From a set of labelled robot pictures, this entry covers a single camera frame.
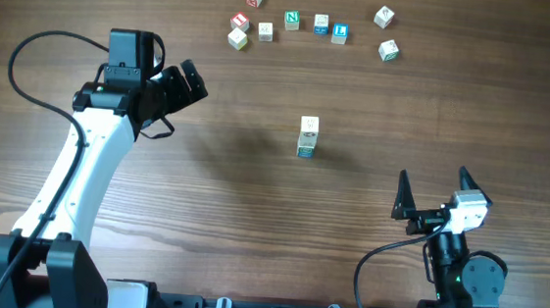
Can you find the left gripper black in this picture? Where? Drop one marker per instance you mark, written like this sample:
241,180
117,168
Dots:
183,96

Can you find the wooden block soccer ball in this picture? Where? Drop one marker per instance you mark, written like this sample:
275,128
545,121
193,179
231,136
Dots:
310,125

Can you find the green N letter block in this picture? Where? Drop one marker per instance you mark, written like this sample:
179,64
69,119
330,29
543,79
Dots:
292,20

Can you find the wooden block blue side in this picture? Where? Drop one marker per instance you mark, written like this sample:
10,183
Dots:
305,152

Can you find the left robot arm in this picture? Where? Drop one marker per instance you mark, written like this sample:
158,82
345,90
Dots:
45,260

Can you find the wooden block blue front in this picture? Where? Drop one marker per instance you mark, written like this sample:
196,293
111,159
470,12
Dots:
321,24

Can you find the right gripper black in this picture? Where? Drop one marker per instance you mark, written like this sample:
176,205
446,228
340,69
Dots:
405,209

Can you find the wooden block Z side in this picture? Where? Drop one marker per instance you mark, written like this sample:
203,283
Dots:
307,139

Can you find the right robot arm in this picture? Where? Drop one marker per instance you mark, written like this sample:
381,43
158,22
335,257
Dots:
461,278

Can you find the wooden block far right top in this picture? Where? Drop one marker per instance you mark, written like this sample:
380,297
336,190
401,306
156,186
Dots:
384,16

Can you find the red L letter block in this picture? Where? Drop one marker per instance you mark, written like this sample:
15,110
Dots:
240,21

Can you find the blue L letter block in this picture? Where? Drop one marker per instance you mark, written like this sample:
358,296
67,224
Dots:
339,34

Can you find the wooden block picture top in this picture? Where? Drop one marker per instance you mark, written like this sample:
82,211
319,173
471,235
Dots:
266,32

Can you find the plain wooden block yellow side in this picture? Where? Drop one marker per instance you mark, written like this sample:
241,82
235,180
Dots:
237,38

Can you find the wooden block green side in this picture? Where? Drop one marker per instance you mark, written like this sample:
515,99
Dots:
388,50

